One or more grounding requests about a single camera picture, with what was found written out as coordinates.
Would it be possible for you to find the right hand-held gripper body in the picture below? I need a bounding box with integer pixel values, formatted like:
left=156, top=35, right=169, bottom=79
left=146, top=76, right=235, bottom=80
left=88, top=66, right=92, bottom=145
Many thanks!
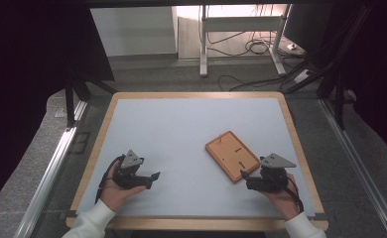
left=259, top=153, right=297, bottom=194

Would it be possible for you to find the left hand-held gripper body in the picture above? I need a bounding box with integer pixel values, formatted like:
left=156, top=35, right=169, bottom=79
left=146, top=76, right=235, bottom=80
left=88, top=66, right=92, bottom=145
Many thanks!
left=111, top=149, right=154, bottom=190

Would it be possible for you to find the orange wooden picture frame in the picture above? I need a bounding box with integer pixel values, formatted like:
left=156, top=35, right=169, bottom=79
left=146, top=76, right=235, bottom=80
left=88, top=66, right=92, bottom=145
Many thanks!
left=204, top=130, right=261, bottom=183

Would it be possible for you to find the person's left hand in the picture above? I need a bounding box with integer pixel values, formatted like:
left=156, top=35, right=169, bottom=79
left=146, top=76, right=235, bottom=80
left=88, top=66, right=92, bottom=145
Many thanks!
left=99, top=162, right=147, bottom=212

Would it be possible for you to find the person's right hand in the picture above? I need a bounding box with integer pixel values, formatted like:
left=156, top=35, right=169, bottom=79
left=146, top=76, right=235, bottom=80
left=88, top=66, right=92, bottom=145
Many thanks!
left=260, top=174, right=304, bottom=221

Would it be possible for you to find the table with wooden rim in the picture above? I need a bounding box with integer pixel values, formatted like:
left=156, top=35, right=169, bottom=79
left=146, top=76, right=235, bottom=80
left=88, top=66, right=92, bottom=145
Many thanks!
left=65, top=91, right=329, bottom=232

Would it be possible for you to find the black metal stand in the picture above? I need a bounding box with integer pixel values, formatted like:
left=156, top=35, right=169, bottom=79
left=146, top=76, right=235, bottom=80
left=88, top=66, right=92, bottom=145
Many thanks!
left=283, top=4, right=374, bottom=131
left=64, top=69, right=118, bottom=129

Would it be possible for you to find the white power strip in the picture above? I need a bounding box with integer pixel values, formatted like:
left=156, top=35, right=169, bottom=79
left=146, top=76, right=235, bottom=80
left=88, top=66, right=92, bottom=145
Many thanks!
left=294, top=68, right=313, bottom=84

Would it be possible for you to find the black curtain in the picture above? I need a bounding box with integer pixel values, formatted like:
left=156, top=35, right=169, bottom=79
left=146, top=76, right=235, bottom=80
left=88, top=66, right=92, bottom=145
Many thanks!
left=314, top=0, right=387, bottom=165
left=0, top=0, right=116, bottom=214

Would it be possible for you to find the white cabinet panel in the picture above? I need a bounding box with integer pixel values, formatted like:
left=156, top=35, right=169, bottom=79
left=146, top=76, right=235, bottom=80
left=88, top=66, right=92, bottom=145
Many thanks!
left=89, top=6, right=178, bottom=58

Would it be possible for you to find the dark monitor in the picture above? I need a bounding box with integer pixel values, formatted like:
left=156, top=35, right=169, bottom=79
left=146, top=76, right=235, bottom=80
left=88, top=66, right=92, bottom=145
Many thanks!
left=282, top=3, right=319, bottom=55

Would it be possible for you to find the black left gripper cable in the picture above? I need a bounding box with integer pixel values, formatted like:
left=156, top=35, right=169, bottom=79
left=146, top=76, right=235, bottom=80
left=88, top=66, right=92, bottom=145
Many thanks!
left=94, top=154, right=125, bottom=204

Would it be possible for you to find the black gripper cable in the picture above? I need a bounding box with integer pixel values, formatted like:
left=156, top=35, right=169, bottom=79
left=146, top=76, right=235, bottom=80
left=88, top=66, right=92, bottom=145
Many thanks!
left=94, top=154, right=125, bottom=204
left=274, top=174, right=305, bottom=214

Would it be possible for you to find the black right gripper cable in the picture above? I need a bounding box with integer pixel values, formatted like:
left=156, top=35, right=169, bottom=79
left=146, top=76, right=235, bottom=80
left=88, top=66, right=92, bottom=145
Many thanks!
left=274, top=174, right=305, bottom=214

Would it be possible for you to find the aluminium floor rail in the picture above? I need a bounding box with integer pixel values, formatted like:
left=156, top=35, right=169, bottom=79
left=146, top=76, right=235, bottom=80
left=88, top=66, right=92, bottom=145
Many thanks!
left=14, top=99, right=88, bottom=238
left=318, top=98, right=387, bottom=238

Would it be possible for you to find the long black floor cable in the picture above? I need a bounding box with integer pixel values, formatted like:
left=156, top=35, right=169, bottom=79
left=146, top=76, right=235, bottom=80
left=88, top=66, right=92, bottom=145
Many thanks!
left=216, top=59, right=310, bottom=92

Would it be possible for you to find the tangle of black floor cables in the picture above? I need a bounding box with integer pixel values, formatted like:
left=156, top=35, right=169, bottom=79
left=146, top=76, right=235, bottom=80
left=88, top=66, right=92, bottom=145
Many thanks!
left=206, top=30, right=304, bottom=58

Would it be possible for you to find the white metal desk frame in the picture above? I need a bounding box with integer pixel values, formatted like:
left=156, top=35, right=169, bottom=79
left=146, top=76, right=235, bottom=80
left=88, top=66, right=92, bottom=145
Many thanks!
left=198, top=3, right=293, bottom=78

